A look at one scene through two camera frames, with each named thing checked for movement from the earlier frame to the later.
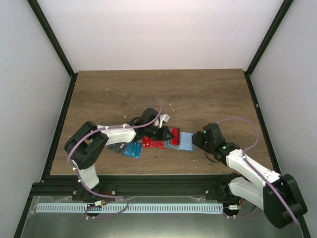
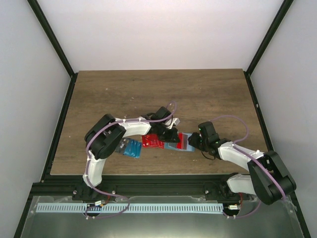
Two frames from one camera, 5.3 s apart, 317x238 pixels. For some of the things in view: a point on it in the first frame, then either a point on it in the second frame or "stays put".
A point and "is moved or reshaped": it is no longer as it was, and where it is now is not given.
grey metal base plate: [56, 225] stays put
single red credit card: [176, 132] is moved or reshaped
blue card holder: [185, 143] stays put
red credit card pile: [147, 142] stays put
